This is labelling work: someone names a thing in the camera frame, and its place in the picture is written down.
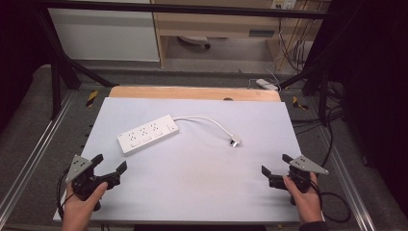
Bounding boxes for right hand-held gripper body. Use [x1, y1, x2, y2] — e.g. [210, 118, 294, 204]
[268, 155, 330, 194]

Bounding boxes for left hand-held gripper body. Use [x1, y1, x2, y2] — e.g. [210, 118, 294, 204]
[65, 154, 121, 202]

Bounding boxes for person's right hand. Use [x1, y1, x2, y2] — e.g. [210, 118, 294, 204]
[283, 172, 323, 225]

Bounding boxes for person's left hand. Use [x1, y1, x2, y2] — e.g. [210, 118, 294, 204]
[62, 181, 110, 226]

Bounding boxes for white table mat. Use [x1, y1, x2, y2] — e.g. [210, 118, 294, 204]
[52, 96, 325, 224]

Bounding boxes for small white floor power strip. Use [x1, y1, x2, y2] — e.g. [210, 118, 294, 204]
[255, 78, 280, 92]

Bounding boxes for wooden table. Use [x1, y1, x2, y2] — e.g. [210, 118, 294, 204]
[108, 85, 282, 103]

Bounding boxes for white cabinet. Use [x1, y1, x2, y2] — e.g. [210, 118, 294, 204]
[47, 0, 161, 63]

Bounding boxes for grey chair base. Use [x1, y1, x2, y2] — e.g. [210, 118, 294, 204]
[177, 35, 212, 50]

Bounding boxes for light wooden desk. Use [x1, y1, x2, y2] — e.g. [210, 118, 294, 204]
[149, 0, 332, 67]

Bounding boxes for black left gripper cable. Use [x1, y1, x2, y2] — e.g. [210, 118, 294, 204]
[56, 167, 75, 219]

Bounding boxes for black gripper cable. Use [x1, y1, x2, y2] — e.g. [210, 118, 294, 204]
[56, 167, 75, 219]
[308, 178, 352, 224]

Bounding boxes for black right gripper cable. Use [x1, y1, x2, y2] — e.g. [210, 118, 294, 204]
[308, 178, 352, 224]

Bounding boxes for aluminium rail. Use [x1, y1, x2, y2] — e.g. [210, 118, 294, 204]
[316, 128, 377, 231]
[0, 90, 78, 227]

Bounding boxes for black floor cables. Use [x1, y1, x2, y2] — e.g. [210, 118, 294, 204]
[290, 105, 345, 168]

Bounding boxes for white power strip cable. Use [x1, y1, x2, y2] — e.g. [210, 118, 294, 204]
[172, 115, 234, 141]

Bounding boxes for bundle of hanging cables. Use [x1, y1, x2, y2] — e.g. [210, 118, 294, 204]
[277, 9, 317, 73]

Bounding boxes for white wall socket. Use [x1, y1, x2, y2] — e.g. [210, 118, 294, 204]
[270, 0, 297, 11]

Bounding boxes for black metal frame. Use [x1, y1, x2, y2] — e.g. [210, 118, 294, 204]
[30, 1, 341, 120]

